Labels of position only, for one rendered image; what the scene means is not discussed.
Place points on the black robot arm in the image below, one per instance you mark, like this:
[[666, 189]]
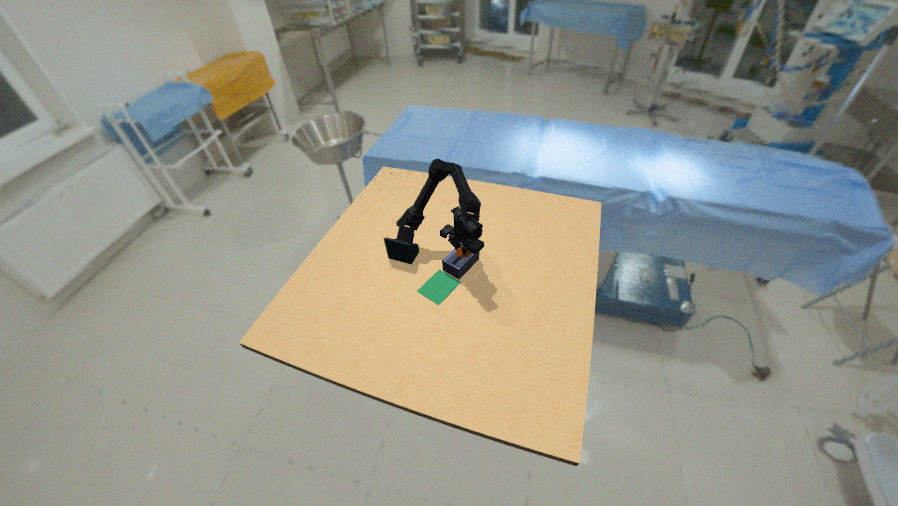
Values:
[[468, 201]]

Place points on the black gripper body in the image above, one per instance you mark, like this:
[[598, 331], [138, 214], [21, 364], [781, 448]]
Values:
[[459, 235]]

